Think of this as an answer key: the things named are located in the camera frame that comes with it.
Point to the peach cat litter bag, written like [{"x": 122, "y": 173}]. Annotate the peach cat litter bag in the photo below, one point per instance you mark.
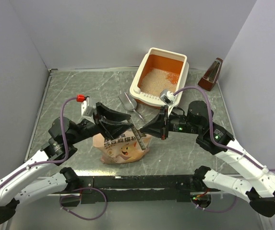
[{"x": 124, "y": 149}]

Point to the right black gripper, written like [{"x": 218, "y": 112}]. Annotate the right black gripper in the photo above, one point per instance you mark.
[{"x": 158, "y": 124}]

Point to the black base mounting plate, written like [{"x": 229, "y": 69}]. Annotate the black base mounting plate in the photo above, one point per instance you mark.
[{"x": 145, "y": 187}]

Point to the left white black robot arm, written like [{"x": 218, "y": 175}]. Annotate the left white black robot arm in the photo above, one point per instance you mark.
[{"x": 19, "y": 187}]

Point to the white orange litter box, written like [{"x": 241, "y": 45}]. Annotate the white orange litter box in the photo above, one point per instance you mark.
[{"x": 160, "y": 69}]

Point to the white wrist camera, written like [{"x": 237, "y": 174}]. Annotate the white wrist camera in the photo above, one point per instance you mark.
[
  {"x": 168, "y": 98},
  {"x": 88, "y": 105}
]

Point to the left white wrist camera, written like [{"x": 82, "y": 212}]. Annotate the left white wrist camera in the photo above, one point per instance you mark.
[{"x": 88, "y": 105}]

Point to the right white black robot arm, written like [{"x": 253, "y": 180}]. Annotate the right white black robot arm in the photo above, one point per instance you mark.
[{"x": 257, "y": 185}]

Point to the metal litter scoop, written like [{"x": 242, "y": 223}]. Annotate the metal litter scoop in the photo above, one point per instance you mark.
[{"x": 129, "y": 104}]

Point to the brown wooden metronome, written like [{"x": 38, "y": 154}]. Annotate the brown wooden metronome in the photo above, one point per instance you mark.
[{"x": 209, "y": 79}]

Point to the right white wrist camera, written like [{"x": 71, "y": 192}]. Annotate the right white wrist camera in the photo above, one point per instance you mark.
[{"x": 168, "y": 98}]

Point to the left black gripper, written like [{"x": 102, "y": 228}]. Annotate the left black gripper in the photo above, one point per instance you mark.
[{"x": 114, "y": 131}]

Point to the beige litter granules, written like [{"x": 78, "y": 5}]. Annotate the beige litter granules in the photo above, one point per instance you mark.
[{"x": 157, "y": 80}]

